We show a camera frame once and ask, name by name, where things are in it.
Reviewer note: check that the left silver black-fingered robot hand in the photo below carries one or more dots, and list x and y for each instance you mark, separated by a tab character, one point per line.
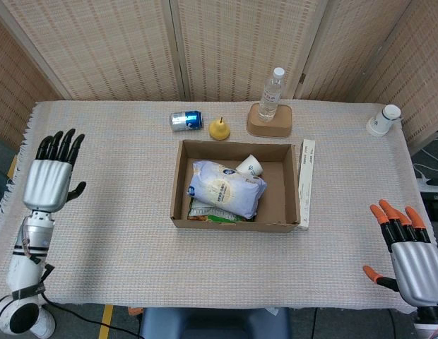
47	183

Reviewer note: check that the right silver orange-tipped robot hand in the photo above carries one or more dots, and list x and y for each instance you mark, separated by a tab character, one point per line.
418	272

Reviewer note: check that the green snack packet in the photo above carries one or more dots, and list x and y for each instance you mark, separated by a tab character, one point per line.
205	212

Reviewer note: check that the blue-and-white tissue pack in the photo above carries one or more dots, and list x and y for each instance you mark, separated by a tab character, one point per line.
222	189

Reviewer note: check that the small white paper cup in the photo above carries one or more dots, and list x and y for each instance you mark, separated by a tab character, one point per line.
251	166

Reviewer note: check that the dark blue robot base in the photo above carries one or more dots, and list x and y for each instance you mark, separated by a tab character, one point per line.
212	323

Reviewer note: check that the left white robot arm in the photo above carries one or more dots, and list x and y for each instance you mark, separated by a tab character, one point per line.
24	261

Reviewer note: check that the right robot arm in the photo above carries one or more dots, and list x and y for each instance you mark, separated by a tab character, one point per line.
429	323

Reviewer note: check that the long white carton box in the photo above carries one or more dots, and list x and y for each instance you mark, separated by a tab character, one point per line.
306	183

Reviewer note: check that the upside-down white paper cup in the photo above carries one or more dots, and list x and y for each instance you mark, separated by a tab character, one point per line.
381	121

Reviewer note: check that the open brown cardboard box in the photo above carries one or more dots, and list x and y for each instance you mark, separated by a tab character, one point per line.
279	197

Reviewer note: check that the white power strip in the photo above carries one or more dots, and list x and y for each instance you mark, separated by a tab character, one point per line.
425	185

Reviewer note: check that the blue silver soda can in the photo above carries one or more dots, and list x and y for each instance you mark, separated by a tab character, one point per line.
186	120

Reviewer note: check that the woven folding screen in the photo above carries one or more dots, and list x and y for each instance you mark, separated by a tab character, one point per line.
116	46

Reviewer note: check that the yellow pear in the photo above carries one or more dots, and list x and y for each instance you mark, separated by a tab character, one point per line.
219	130

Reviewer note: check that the woven beige tablecloth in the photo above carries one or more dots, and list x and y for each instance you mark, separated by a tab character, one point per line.
222	268

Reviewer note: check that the brown paper tray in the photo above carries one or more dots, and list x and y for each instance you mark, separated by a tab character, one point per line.
284	123

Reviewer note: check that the clear plastic water bottle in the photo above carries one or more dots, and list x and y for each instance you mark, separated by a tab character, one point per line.
270	99

